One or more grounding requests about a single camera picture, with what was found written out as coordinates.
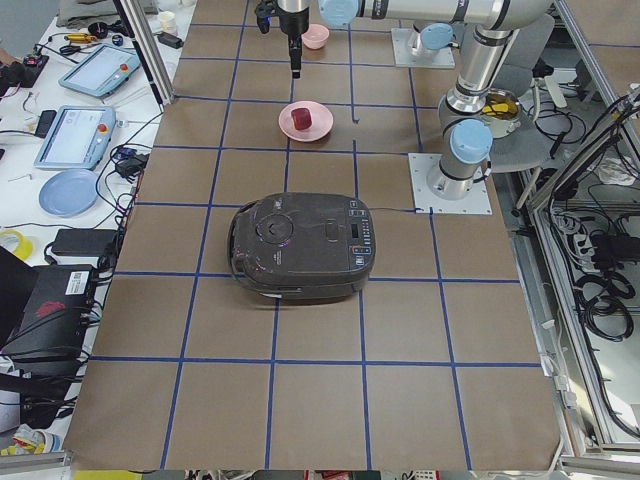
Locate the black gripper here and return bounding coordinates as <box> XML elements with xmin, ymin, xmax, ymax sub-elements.
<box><xmin>277</xmin><ymin>0</ymin><xmax>306</xmax><ymax>79</ymax></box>

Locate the pink bowl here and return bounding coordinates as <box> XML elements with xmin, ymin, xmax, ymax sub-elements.
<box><xmin>302</xmin><ymin>24</ymin><xmax>330</xmax><ymax>50</ymax></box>

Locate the red apple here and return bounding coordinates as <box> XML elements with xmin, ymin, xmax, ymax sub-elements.
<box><xmin>290</xmin><ymin>107</ymin><xmax>313</xmax><ymax>131</ymax></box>

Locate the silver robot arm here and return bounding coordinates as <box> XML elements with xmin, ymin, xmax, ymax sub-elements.
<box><xmin>318</xmin><ymin>0</ymin><xmax>551</xmax><ymax>200</ymax></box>
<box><xmin>409</xmin><ymin>20</ymin><xmax>456</xmax><ymax>57</ymax></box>

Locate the pink plate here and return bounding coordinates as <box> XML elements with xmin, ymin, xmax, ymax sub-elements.
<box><xmin>278</xmin><ymin>101</ymin><xmax>334</xmax><ymax>142</ymax></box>

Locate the steel mixing bowl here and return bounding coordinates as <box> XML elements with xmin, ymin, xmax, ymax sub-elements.
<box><xmin>480</xmin><ymin>90</ymin><xmax>521</xmax><ymax>139</ymax></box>

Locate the light blue plate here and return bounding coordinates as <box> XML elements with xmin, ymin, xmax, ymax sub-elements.
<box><xmin>38</xmin><ymin>169</ymin><xmax>98</xmax><ymax>217</ymax></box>

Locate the dark rice cooker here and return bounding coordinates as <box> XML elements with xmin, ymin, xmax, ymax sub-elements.
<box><xmin>227</xmin><ymin>192</ymin><xmax>376</xmax><ymax>301</ymax></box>

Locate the blue teach pendant far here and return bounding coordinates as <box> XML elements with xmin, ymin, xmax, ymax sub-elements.
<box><xmin>58</xmin><ymin>45</ymin><xmax>141</xmax><ymax>98</ymax></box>

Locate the blue teach pendant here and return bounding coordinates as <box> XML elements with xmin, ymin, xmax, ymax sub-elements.
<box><xmin>58</xmin><ymin>45</ymin><xmax>141</xmax><ymax>98</ymax></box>
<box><xmin>33</xmin><ymin>105</ymin><xmax>116</xmax><ymax>170</ymax></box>

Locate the blue teach pendant near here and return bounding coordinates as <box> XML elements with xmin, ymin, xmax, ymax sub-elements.
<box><xmin>33</xmin><ymin>105</ymin><xmax>116</xmax><ymax>170</ymax></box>

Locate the black power adapter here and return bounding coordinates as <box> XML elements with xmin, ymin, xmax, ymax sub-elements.
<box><xmin>51</xmin><ymin>229</ymin><xmax>116</xmax><ymax>257</ymax></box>

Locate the yellow tape roll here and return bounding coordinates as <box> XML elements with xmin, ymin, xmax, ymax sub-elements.
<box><xmin>0</xmin><ymin>229</ymin><xmax>34</xmax><ymax>261</ymax></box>

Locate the black computer box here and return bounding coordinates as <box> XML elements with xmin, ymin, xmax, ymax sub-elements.
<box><xmin>1</xmin><ymin>265</ymin><xmax>97</xmax><ymax>362</ymax></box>

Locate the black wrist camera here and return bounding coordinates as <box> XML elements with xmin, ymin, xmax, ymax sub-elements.
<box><xmin>254</xmin><ymin>0</ymin><xmax>276</xmax><ymax>34</ymax></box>

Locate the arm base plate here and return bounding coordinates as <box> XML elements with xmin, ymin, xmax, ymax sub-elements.
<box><xmin>408</xmin><ymin>153</ymin><xmax>492</xmax><ymax>215</ymax></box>
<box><xmin>391</xmin><ymin>23</ymin><xmax>455</xmax><ymax>70</ymax></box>

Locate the aluminium frame post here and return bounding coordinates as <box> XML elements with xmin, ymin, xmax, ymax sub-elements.
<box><xmin>114</xmin><ymin>0</ymin><xmax>174</xmax><ymax>106</ymax></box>

